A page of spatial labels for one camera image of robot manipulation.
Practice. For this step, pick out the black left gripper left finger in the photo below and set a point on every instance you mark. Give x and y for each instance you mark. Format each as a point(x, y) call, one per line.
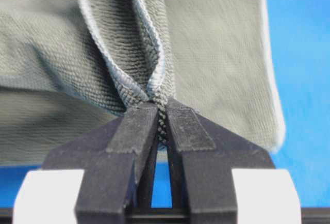
point(93, 178)

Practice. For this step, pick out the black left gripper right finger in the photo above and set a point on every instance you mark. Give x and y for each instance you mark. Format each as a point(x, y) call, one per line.
point(226, 178)

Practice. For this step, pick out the large grey towel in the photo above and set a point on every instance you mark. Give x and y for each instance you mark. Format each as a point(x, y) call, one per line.
point(68, 66)

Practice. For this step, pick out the blue table cloth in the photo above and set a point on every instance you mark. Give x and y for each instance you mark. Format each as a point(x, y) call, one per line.
point(301, 66)

